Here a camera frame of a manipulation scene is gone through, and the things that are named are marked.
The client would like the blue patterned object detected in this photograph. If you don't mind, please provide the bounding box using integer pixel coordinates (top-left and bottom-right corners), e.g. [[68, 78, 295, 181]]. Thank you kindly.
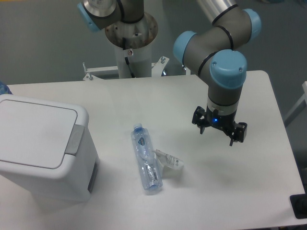
[[0, 81, 12, 95]]

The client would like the white frame at right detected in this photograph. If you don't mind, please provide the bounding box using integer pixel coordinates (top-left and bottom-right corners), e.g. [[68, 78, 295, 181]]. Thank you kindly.
[[283, 81, 307, 127]]

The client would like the clear plastic water bottle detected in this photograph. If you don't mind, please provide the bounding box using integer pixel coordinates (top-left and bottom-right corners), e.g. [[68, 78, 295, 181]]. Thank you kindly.
[[131, 123, 163, 192]]

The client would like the black clamp at table edge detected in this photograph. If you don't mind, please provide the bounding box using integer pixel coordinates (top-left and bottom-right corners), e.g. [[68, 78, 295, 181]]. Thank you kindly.
[[290, 194, 307, 219]]

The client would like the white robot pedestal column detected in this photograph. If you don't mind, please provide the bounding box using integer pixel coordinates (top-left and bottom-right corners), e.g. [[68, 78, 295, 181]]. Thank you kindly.
[[105, 13, 158, 65]]

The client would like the black cable on pedestal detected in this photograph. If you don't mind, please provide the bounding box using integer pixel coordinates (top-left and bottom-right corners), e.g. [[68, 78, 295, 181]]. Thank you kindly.
[[121, 37, 135, 79]]

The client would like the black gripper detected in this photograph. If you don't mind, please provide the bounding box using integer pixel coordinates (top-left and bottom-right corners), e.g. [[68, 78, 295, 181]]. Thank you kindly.
[[192, 106, 248, 146]]

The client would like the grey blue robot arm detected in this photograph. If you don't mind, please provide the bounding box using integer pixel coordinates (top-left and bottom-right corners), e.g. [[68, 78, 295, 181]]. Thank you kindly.
[[77, 0, 261, 143]]

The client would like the white plastic trash can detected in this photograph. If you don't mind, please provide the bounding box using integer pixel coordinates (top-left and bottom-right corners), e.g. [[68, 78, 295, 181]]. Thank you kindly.
[[0, 94, 100, 202]]

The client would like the white metal base frame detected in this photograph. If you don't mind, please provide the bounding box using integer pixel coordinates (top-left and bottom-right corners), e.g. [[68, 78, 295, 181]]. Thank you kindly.
[[83, 56, 170, 81]]

